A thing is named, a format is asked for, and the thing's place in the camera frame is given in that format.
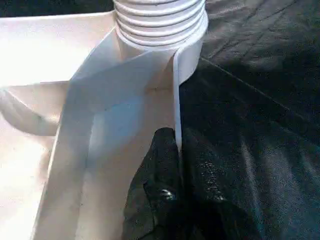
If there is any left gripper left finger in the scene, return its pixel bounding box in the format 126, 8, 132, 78
119, 126, 182, 240

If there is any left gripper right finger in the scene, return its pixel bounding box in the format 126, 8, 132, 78
159, 129, 263, 240

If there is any white plastic table top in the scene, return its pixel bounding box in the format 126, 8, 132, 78
0, 9, 204, 240

